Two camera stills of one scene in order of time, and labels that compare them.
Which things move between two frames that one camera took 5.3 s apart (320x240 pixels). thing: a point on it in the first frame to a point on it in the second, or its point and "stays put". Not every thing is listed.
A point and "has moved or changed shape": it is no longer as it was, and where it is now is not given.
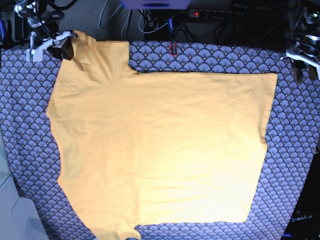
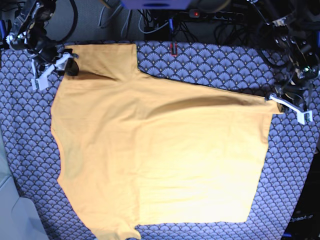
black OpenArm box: [304, 224] stays put
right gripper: [62, 39] to [49, 51]
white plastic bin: [17, 222] stays put
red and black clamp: [173, 49] stays put
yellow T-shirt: [141, 149] has moved or changed shape
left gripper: [308, 44] to [293, 90]
